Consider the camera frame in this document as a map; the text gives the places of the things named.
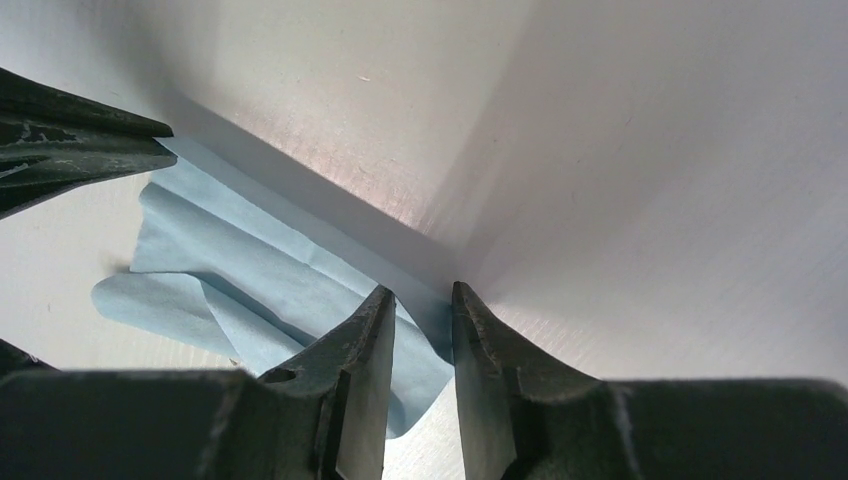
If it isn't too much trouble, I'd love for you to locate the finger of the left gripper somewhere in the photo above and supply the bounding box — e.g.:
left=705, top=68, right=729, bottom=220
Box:
left=1, top=69, right=173, bottom=147
left=1, top=138, right=176, bottom=219

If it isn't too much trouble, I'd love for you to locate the light blue cloth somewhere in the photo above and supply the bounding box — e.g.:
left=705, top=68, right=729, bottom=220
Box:
left=91, top=137, right=452, bottom=438

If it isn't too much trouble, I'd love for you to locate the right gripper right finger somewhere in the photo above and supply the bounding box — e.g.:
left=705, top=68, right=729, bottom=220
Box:
left=452, top=282, right=847, bottom=479

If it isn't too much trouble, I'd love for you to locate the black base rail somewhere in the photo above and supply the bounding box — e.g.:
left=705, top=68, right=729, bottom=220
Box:
left=0, top=339, right=55, bottom=378

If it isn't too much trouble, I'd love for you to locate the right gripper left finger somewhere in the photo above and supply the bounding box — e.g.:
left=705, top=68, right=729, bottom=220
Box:
left=1, top=287, right=395, bottom=479

